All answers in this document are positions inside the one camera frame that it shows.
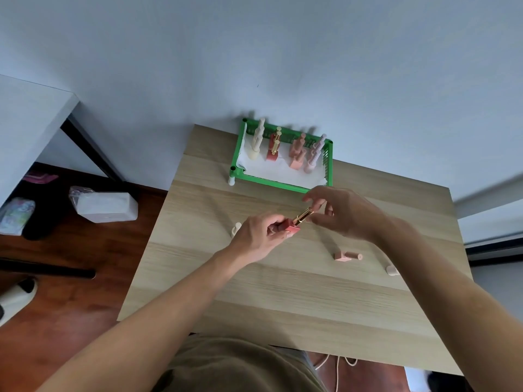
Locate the coral pink lipstick tube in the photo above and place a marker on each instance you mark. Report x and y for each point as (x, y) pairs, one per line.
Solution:
(297, 160)
(346, 256)
(299, 142)

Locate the black rod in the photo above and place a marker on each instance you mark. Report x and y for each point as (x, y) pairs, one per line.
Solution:
(49, 269)

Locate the cream lipstick tube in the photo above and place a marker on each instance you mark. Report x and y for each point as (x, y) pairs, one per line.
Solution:
(235, 230)
(254, 151)
(260, 132)

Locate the person's left thumb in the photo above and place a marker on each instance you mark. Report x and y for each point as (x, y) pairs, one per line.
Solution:
(270, 219)

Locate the person's right forearm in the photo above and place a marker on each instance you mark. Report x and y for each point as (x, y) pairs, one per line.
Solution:
(445, 293)

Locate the cream lipstick cap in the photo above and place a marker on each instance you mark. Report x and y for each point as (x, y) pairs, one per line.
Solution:
(392, 270)

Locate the white desk with black legs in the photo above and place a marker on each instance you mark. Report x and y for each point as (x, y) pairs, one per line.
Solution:
(28, 130)

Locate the colourful printed packet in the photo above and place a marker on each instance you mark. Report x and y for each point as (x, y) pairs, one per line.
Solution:
(15, 216)

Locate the red and gold lipstick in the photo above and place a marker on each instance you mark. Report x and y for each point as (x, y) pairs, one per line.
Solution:
(301, 218)

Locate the person's left hand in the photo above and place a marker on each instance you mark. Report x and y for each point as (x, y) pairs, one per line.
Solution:
(255, 236)

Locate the red lipstick tube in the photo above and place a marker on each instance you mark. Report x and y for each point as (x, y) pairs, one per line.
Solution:
(273, 154)
(278, 136)

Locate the white and black slipper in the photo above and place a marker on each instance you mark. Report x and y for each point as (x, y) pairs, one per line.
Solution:
(16, 300)

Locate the person's right hand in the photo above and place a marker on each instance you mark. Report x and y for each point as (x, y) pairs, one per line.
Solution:
(353, 214)

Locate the person's left forearm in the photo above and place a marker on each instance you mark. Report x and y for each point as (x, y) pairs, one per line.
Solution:
(163, 318)

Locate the olive shirt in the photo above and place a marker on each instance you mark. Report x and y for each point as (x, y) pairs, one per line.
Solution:
(237, 367)

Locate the lilac lipstick tube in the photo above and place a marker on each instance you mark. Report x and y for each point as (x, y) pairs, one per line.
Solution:
(320, 143)
(312, 161)

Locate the black object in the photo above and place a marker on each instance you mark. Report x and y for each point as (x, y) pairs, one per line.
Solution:
(449, 382)

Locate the white paper liner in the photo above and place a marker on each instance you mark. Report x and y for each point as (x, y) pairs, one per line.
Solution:
(282, 173)

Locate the green plastic basket tray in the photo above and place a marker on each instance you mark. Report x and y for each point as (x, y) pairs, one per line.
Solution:
(237, 159)

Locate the person's right thumb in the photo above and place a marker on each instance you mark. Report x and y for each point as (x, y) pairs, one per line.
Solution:
(321, 221)

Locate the pink packet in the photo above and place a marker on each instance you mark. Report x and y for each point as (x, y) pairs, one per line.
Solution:
(40, 177)

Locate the white tissue pack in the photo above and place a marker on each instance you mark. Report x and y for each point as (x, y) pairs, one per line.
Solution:
(108, 206)

